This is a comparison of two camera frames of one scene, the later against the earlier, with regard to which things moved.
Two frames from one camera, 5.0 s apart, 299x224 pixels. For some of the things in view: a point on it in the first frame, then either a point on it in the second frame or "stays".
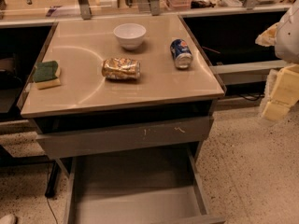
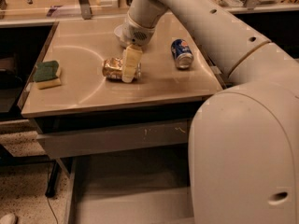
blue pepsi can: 181,53 stays
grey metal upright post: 84,4 stays
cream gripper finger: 281,92 to 134,35
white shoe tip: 8,218 stays
